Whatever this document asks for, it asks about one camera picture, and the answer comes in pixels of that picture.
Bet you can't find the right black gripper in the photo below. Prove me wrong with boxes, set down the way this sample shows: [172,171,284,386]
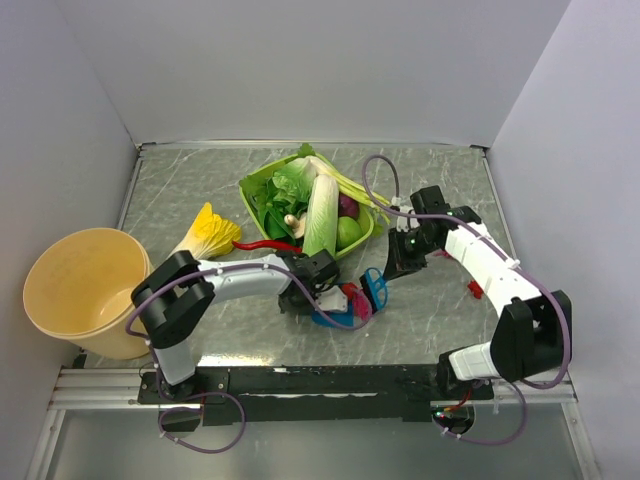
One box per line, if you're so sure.
[384,226,439,280]

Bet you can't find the blue hand brush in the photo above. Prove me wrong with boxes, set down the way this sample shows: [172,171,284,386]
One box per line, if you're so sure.
[360,267,389,314]

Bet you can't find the blue dustpan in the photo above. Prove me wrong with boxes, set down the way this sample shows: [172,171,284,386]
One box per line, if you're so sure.
[311,297,367,329]

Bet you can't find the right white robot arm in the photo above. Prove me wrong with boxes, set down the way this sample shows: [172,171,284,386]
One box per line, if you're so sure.
[383,186,572,399]

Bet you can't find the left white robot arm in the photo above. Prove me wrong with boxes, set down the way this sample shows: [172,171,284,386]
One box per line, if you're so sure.
[131,250,339,402]

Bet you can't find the green plastic basket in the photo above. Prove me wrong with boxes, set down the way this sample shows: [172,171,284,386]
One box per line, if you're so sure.
[239,151,375,259]

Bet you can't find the red paper strip right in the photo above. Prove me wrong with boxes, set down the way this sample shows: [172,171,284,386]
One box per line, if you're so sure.
[340,283,359,298]

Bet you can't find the pink paper scrap lower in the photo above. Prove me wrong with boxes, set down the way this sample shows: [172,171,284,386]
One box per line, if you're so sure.
[352,290,373,322]

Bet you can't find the green round fruit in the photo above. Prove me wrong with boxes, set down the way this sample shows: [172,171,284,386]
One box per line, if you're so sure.
[336,217,362,251]

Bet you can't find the red chili pepper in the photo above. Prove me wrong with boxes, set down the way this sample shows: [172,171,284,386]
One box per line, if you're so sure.
[232,240,302,254]

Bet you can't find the beige mushroom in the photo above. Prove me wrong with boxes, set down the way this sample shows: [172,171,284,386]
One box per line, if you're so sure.
[284,212,306,239]

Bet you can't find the purple onion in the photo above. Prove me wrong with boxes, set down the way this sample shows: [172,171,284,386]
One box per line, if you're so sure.
[338,193,360,220]

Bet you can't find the long green white cabbage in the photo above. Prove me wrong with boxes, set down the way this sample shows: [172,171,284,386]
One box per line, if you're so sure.
[302,174,339,257]

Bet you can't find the green onion stalks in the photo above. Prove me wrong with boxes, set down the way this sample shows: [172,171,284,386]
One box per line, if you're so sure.
[305,155,390,224]

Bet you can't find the yellow napa cabbage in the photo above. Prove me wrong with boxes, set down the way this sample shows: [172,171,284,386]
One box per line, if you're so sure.
[171,202,242,260]

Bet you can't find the green leafy lettuce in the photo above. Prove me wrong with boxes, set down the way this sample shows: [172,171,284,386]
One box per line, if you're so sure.
[239,144,317,244]

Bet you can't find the beige plastic bucket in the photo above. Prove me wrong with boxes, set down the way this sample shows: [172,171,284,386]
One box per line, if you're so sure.
[23,228,152,360]

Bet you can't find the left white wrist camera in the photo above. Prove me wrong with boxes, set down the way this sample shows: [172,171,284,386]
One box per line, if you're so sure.
[316,286,349,313]

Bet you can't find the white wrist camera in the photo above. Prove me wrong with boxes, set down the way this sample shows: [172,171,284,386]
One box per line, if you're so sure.
[316,286,349,313]
[391,196,419,232]

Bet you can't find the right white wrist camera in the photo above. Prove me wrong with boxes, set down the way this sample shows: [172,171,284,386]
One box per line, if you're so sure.
[391,196,419,232]

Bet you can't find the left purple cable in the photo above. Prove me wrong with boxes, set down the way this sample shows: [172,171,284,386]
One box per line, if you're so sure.
[123,262,382,456]

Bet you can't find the purple cable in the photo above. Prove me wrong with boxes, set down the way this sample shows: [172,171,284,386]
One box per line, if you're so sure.
[123,262,382,456]
[361,155,573,447]

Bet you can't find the black base frame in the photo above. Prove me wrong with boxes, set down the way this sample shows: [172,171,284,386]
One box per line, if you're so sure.
[137,364,494,426]

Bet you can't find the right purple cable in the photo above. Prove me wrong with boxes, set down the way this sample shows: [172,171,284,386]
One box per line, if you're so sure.
[361,155,573,447]

